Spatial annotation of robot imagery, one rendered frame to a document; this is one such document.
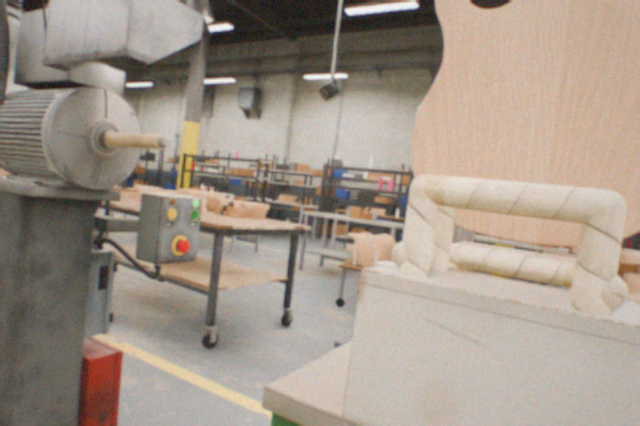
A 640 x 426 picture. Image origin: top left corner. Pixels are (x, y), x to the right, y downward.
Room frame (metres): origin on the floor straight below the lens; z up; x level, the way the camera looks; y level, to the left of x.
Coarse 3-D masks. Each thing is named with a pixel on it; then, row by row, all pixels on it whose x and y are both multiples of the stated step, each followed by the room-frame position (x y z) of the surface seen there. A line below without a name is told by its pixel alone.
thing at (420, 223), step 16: (416, 192) 0.45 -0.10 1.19; (416, 208) 0.45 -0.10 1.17; (432, 208) 0.45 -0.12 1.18; (416, 224) 0.45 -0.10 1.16; (432, 224) 0.45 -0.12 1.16; (416, 240) 0.45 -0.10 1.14; (432, 240) 0.45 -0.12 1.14; (416, 256) 0.45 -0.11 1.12; (400, 272) 0.46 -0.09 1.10; (416, 272) 0.45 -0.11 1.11
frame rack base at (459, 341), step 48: (384, 288) 0.45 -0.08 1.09; (432, 288) 0.43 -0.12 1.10; (480, 288) 0.43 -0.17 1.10; (528, 288) 0.47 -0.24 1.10; (384, 336) 0.45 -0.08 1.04; (432, 336) 0.42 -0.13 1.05; (480, 336) 0.40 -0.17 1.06; (528, 336) 0.38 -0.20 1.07; (576, 336) 0.36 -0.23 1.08; (624, 336) 0.34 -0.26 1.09; (384, 384) 0.44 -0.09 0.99; (432, 384) 0.42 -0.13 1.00; (480, 384) 0.40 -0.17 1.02; (528, 384) 0.38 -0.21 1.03; (576, 384) 0.36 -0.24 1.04; (624, 384) 0.34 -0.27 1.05
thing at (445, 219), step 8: (440, 208) 0.52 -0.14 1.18; (448, 208) 0.52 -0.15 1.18; (440, 216) 0.52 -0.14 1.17; (448, 216) 0.52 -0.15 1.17; (440, 224) 0.52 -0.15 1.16; (448, 224) 0.52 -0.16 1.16; (440, 232) 0.52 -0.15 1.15; (448, 232) 0.52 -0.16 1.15; (440, 240) 0.52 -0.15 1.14; (448, 240) 0.52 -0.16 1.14; (440, 248) 0.52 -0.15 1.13; (448, 248) 0.52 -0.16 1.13; (440, 256) 0.52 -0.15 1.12; (448, 256) 0.52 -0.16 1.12; (432, 264) 0.52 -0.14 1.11; (440, 264) 0.52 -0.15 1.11
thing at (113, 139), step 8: (112, 136) 1.01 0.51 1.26; (120, 136) 1.00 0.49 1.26; (128, 136) 0.99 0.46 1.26; (136, 136) 0.97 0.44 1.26; (144, 136) 0.96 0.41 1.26; (152, 136) 0.95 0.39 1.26; (160, 136) 0.95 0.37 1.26; (112, 144) 1.02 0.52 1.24; (120, 144) 1.01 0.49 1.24; (128, 144) 0.99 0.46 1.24; (136, 144) 0.97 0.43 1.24; (144, 144) 0.96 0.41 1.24; (152, 144) 0.94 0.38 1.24
